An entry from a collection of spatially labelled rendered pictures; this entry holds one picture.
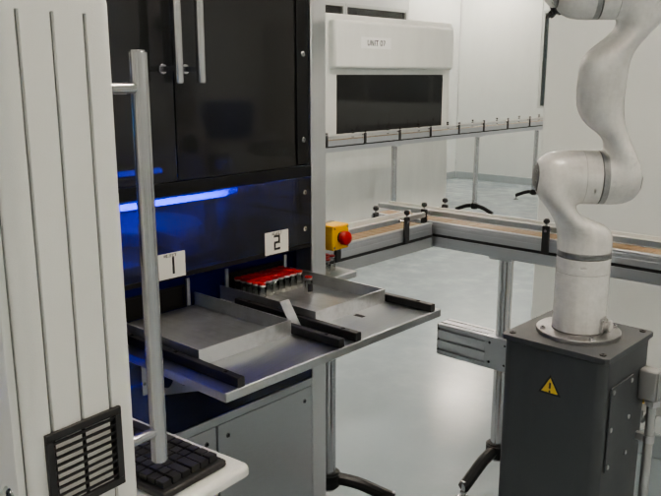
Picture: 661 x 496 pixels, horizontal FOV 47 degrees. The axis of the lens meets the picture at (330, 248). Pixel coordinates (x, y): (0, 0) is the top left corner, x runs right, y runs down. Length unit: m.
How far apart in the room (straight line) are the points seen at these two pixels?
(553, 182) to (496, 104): 9.12
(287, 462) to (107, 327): 1.27
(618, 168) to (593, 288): 0.27
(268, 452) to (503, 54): 9.06
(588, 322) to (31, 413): 1.23
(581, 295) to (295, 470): 0.98
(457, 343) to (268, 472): 0.98
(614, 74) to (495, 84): 9.15
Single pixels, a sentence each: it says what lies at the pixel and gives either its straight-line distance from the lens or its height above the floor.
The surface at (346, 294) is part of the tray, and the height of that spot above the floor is 0.88.
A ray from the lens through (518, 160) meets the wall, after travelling 10.70.
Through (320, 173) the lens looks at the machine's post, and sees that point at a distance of 2.10.
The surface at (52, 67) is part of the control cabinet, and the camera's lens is 0.98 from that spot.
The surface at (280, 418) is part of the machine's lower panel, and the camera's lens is 2.17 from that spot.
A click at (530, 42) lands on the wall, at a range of 10.62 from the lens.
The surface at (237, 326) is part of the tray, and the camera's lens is 1.79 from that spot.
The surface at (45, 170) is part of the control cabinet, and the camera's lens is 0.98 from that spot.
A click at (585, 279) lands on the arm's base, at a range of 1.79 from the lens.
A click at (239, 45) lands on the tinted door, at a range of 1.90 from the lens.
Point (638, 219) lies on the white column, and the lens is 3.09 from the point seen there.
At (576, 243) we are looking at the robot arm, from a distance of 1.78.
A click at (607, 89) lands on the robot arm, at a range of 1.72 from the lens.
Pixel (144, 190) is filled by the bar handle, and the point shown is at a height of 1.29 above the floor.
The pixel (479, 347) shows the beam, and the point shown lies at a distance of 2.80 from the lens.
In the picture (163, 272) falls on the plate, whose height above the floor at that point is 1.01.
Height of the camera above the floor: 1.45
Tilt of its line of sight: 13 degrees down
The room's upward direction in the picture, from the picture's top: straight up
